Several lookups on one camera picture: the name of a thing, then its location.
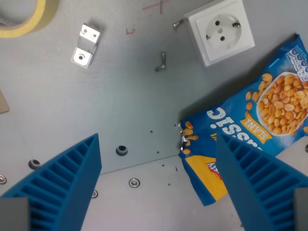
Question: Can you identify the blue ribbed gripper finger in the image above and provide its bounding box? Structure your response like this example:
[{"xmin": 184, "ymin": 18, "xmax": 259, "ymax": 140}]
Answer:
[
  {"xmin": 216, "ymin": 131, "xmax": 308, "ymax": 231},
  {"xmin": 0, "ymin": 133, "xmax": 102, "ymax": 231}
]

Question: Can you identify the blue peanut snack bag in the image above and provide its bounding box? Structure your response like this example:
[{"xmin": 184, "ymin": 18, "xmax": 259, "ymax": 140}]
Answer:
[{"xmin": 178, "ymin": 34, "xmax": 308, "ymax": 207}]

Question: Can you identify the beige cardboard piece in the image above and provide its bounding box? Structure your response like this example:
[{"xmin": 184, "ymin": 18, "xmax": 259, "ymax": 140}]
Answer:
[{"xmin": 0, "ymin": 89, "xmax": 10, "ymax": 114}]

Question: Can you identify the yellow masking tape roll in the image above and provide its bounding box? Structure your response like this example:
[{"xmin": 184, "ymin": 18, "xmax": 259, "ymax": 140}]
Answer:
[{"xmin": 0, "ymin": 0, "xmax": 60, "ymax": 39}]

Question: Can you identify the aluminium angle bracket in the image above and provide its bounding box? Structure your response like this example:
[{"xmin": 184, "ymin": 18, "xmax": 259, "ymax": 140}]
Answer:
[{"xmin": 70, "ymin": 23, "xmax": 101, "ymax": 69}]

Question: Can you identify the white electrical wall socket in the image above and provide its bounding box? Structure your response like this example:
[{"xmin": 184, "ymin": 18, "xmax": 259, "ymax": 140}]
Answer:
[{"xmin": 183, "ymin": 0, "xmax": 256, "ymax": 67}]

